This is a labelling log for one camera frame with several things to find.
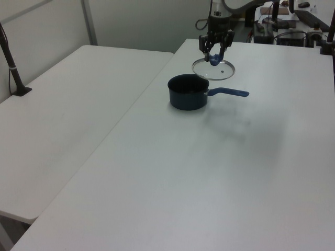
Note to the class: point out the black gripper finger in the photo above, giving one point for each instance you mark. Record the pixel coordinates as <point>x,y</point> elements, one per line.
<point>202,43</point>
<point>229,39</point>

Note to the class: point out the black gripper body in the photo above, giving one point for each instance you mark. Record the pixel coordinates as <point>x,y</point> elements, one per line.
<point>219,24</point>

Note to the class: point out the glass lid with blue knob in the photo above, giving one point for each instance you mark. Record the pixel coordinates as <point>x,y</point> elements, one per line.
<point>215,61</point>

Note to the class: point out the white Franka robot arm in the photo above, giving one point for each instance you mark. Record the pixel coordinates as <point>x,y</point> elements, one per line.
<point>221,6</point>

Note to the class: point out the black box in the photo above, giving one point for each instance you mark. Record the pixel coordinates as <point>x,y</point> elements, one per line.
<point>263,34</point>

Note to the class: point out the dark stand with round base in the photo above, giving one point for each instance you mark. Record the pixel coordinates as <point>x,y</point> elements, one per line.
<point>274,10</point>

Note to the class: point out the brown desk mat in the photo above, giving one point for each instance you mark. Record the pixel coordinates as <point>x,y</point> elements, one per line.
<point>282,11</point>

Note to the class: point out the black electronic device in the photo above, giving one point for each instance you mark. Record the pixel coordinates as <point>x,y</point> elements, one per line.
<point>291,39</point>

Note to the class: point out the computer mouse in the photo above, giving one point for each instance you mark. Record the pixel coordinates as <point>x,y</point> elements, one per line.
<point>304,4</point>

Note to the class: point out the black keyboard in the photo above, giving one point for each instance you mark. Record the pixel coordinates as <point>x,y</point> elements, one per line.
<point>312,18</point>

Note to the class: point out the black pole with table clamp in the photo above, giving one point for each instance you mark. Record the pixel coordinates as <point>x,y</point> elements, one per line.
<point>330,34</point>

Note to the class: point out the black pole with white tape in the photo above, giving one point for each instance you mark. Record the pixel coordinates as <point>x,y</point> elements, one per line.
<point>14,75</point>

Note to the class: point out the white metal bracket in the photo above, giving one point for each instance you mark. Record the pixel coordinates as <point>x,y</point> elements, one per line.
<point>316,34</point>

